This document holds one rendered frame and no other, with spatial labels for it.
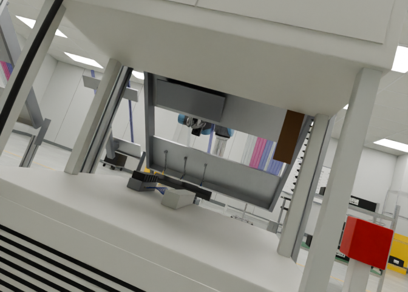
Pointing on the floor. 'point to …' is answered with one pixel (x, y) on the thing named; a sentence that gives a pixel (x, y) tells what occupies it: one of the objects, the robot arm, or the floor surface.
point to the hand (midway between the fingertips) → (190, 127)
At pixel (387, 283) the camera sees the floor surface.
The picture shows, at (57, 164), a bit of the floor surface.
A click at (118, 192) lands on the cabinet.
